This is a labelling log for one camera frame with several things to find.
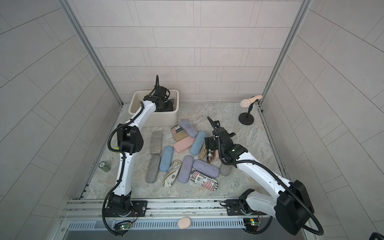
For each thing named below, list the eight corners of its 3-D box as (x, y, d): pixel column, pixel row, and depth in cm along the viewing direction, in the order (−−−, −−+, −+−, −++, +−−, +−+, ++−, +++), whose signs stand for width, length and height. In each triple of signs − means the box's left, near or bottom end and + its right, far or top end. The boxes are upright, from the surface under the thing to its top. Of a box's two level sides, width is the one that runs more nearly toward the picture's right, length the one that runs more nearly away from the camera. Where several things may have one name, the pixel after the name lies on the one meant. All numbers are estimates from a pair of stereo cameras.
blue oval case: (159, 171, 84) (158, 170, 82) (163, 146, 94) (163, 145, 92) (170, 171, 84) (170, 170, 82) (173, 147, 94) (173, 145, 92)
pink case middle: (177, 154, 91) (176, 151, 88) (173, 145, 95) (172, 142, 92) (197, 144, 96) (197, 141, 93) (192, 136, 99) (192, 133, 97)
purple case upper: (192, 142, 97) (191, 137, 92) (180, 126, 105) (179, 121, 100) (199, 138, 99) (199, 132, 94) (187, 123, 107) (186, 117, 102)
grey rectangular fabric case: (150, 155, 91) (148, 152, 88) (153, 133, 101) (152, 131, 98) (160, 154, 91) (159, 152, 89) (162, 133, 101) (161, 130, 99)
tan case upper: (176, 142, 96) (175, 139, 93) (173, 136, 99) (172, 133, 96) (188, 137, 98) (188, 134, 96) (185, 131, 102) (185, 128, 99)
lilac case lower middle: (177, 181, 81) (176, 179, 79) (184, 156, 91) (184, 154, 88) (188, 184, 80) (187, 182, 78) (194, 158, 90) (194, 156, 87)
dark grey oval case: (146, 183, 80) (144, 181, 78) (151, 156, 90) (150, 154, 88) (156, 183, 81) (155, 181, 78) (161, 157, 90) (160, 154, 88)
